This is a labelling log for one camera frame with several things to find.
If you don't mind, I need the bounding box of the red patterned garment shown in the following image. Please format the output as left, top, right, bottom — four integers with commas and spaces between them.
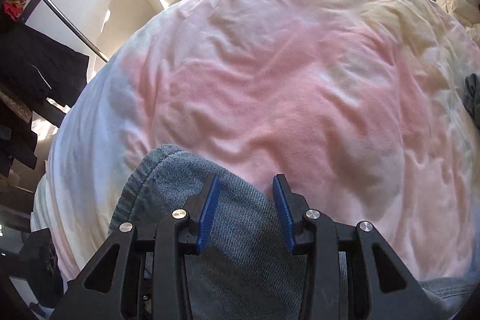
1, 0, 33, 21

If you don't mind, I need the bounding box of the dark object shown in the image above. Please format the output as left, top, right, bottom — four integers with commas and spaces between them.
22, 228, 67, 308

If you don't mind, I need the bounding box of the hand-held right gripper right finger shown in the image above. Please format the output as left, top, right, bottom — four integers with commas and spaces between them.
272, 173, 426, 320

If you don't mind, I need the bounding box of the cream quilted comforter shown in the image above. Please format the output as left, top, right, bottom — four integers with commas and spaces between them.
429, 0, 480, 44

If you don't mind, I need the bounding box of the pastel tie-dye bed duvet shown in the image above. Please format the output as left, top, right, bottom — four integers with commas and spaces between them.
32, 0, 480, 291

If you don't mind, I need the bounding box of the black hanging garment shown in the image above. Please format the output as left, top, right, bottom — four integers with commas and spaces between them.
0, 23, 91, 126

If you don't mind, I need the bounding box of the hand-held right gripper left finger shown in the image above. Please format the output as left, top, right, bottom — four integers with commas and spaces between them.
50, 174, 222, 320

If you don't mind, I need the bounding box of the metal clothes rack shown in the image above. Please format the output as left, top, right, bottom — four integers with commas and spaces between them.
20, 0, 110, 63

